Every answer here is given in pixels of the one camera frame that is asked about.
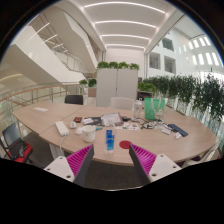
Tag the black and red chair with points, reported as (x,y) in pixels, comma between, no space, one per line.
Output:
(16,146)

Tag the flat round red coaster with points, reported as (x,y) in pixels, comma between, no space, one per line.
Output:
(124,144)

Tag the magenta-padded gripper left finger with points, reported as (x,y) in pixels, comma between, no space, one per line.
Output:
(60,166)

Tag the low green potted plants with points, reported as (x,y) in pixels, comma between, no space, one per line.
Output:
(146,87)

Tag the small red black device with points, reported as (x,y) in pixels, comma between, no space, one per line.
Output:
(77,119)

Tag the black folder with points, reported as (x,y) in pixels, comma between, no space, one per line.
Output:
(96,120)

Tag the clear plastic packet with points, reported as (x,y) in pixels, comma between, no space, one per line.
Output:
(165,131)

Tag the white cabinet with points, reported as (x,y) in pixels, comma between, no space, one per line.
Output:
(116,83)

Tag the row of green trees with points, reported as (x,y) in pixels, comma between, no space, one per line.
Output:
(190,90)

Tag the white mug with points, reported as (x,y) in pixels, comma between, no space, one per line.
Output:
(88,133)

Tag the open white notebook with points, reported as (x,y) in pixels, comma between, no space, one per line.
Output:
(111,118)

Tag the white side chair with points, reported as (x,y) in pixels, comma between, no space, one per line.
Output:
(200,159)

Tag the white power strip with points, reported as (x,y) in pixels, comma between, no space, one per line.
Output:
(62,128)

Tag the clear white-lidded shaker bottle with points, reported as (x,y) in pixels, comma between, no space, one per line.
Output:
(137,108)

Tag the glass railing wooden handrail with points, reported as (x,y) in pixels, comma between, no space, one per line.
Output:
(30,93)

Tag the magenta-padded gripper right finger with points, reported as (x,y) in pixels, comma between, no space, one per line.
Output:
(162,165)

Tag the clear blue-labelled water bottle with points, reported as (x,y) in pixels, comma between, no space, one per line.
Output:
(110,140)

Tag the colourful sticker sheet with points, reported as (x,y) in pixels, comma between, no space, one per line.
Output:
(128,126)

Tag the green tote bag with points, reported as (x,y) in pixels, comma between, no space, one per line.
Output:
(154,108)

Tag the teal marker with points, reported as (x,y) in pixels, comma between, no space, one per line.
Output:
(98,127)

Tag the ceiling light strips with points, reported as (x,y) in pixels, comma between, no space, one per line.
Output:
(125,22)

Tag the planter box with plants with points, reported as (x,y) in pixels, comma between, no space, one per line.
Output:
(88,87)

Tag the green plants atop cabinet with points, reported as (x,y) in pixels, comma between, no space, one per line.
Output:
(118,65)

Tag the dark blue phone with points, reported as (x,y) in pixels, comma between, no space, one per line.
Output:
(178,129)

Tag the small white packet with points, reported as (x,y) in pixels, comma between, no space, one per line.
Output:
(177,135)

